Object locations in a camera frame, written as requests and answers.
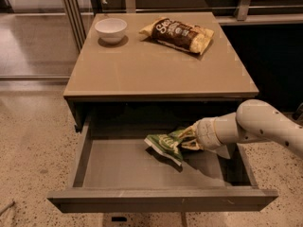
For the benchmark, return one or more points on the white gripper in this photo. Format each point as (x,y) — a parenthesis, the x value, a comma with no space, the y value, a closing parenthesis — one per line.
(204,132)

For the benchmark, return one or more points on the green jalapeno chip bag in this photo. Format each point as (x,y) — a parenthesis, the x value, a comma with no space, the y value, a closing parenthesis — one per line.
(167,145)

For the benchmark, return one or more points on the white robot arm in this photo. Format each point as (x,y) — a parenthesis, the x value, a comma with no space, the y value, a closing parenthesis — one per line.
(253,121)

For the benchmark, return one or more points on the grey drawer cabinet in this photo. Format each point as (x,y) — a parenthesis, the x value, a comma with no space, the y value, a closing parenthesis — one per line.
(140,69)

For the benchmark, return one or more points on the open grey top drawer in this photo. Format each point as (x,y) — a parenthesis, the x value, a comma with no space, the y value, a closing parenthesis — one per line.
(116,171)

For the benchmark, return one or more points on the brown chip bag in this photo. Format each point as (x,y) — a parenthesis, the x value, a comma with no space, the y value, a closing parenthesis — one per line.
(182,36)

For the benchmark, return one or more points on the white ceramic bowl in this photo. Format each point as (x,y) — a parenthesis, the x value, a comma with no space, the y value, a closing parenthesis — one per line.
(111,30)

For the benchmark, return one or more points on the metal railing frame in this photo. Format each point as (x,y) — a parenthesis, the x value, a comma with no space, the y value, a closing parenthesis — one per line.
(230,12)

